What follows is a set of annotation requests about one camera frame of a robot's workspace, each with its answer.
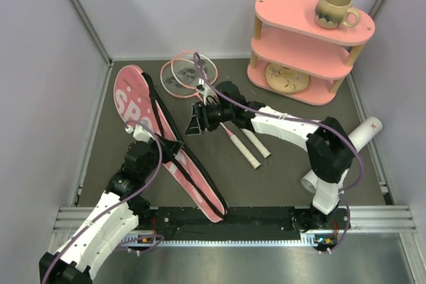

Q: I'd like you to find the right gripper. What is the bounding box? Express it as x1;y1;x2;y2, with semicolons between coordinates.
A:
185;100;234;137

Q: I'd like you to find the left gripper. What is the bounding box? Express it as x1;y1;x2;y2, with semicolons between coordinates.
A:
140;132;183;179

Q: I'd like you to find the pink badminton racket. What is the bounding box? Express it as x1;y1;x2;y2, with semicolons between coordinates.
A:
160;59;261;169
172;51;271;158

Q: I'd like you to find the pink racket bag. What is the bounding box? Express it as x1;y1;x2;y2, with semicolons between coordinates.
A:
113;65;228;223

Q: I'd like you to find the white shuttlecock tube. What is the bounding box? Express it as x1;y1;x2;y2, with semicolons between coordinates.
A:
301;116;383;194

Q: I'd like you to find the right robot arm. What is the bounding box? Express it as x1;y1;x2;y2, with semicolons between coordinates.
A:
185;81;356;228

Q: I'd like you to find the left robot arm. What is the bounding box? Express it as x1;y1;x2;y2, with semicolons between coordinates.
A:
39;136;183;283

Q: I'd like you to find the decorated round plate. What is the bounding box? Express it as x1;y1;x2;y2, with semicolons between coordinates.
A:
264;63;310;94

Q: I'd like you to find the pink three-tier shelf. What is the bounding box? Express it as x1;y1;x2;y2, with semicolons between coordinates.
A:
247;0;375;106

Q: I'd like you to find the beige ceramic mug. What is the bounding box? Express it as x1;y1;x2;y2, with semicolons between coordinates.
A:
315;0;361;29

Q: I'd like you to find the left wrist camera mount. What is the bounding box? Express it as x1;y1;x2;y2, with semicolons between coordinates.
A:
125;124;154;142

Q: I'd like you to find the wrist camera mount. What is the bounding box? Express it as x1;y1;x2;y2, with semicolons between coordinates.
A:
125;124;154;142
196;78;218;105

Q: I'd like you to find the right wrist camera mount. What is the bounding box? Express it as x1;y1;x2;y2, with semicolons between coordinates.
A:
196;78;218;105

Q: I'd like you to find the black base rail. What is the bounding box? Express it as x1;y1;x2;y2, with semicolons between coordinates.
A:
53;206;417;248

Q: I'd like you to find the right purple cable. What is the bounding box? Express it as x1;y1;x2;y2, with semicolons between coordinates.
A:
192;51;365;253

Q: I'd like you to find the purple cable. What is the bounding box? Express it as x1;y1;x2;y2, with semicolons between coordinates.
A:
192;51;365;253
41;122;166;284

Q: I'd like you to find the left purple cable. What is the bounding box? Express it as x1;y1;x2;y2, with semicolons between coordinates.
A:
41;122;166;284

